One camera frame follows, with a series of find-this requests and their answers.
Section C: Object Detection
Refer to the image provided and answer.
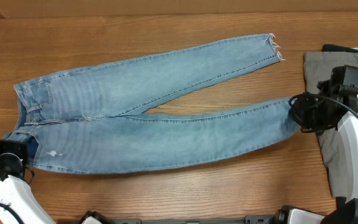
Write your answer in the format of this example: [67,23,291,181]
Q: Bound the light blue denim jeans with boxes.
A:
[6,34,298,174]

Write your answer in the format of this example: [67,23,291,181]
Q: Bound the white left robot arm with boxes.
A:
[0,139,55,224]

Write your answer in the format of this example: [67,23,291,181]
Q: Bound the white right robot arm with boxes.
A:
[268,80,358,223]

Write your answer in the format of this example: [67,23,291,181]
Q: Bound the grey folded shirt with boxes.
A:
[303,52,358,201]

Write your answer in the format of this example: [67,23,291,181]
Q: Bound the black folded garment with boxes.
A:
[321,44,358,53]

